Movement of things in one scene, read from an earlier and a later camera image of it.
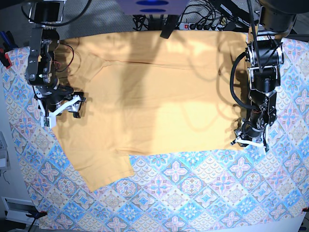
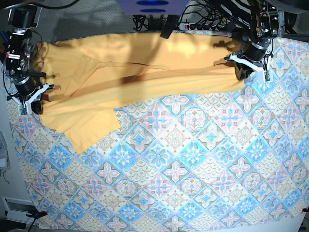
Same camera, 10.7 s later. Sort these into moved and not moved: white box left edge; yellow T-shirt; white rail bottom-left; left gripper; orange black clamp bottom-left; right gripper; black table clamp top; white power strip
Moved: right gripper; left gripper; yellow T-shirt
Not moved: black table clamp top; orange black clamp bottom-left; white power strip; white rail bottom-left; white box left edge
